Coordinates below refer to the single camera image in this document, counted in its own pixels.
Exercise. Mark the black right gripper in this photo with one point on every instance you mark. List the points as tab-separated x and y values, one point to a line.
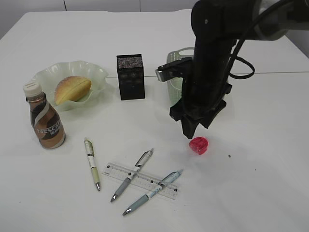
203	89

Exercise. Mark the pink correction tape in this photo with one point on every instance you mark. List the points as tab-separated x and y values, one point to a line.
199	145

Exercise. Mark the clear plastic ruler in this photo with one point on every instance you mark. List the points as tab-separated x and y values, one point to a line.
141	180

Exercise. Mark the yellow bread loaf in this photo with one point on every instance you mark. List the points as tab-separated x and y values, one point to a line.
72	88

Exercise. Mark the brown Nescafe coffee bottle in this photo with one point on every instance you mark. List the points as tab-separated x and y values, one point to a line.
44	118

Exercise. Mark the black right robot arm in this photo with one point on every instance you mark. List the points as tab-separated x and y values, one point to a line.
221	27

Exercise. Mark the green plastic woven basket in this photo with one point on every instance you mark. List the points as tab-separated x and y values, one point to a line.
175	84

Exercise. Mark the blue grey grip pen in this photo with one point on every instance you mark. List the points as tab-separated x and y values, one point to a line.
159	187

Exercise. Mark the black square pen holder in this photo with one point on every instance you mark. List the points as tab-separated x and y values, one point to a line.
130	77

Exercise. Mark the white and green pen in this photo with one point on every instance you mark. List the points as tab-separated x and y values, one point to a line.
92	164

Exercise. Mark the pale green ruffled glass plate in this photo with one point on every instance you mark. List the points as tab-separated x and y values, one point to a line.
51	76

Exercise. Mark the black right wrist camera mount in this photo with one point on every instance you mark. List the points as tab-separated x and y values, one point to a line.
181	68

